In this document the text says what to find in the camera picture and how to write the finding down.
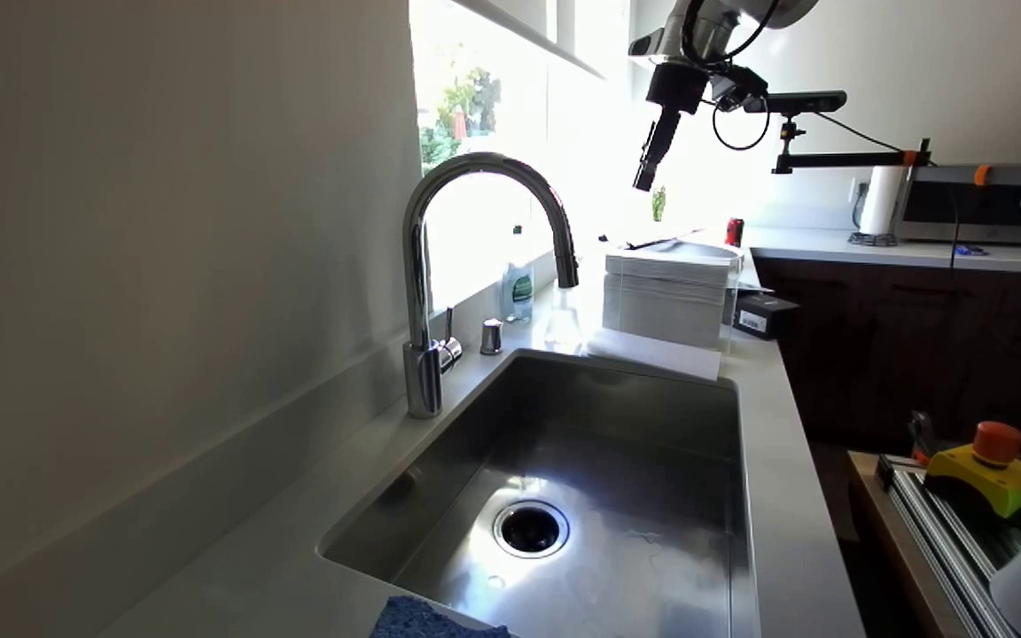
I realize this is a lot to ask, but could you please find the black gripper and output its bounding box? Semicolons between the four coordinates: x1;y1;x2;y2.
630;56;717;194

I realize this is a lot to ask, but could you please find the chrome gooseneck faucet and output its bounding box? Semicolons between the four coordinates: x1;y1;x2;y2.
398;150;585;421

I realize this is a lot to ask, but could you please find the stainless steel sink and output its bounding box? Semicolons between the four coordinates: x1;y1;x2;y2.
320;345;767;638

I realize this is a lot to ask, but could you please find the round sink drain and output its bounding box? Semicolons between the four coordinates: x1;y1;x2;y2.
491;497;574;562

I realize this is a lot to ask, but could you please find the clear soap pump bottle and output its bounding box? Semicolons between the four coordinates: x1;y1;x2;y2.
543;280;593;357

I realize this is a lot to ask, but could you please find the dish soap bottle green label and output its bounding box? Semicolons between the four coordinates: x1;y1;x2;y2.
498;225;538;328

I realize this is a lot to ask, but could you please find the small black box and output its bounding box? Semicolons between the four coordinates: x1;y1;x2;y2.
730;292;804;345

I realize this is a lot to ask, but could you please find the white paper towel roll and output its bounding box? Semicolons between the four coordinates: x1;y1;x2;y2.
853;164;910;241

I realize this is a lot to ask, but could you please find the dark wooden cabinet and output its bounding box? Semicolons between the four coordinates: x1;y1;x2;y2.
749;251;1021;454

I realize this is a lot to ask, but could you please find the steel microwave oven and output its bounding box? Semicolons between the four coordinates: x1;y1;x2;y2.
895;160;1021;251

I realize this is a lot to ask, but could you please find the yellow red emergency stop button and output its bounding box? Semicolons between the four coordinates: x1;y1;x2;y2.
922;419;1021;521

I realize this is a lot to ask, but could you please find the blue sponge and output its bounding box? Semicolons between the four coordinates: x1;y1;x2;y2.
369;591;515;638

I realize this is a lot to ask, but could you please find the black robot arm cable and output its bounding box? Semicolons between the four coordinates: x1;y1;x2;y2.
710;0;786;156

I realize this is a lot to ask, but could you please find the black camera on stand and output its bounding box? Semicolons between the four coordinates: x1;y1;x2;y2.
754;89;853;119

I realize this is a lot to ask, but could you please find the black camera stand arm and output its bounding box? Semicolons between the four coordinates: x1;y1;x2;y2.
767;115;938;181

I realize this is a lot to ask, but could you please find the metal mounting rail frame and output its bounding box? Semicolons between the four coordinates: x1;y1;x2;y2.
874;449;1021;638

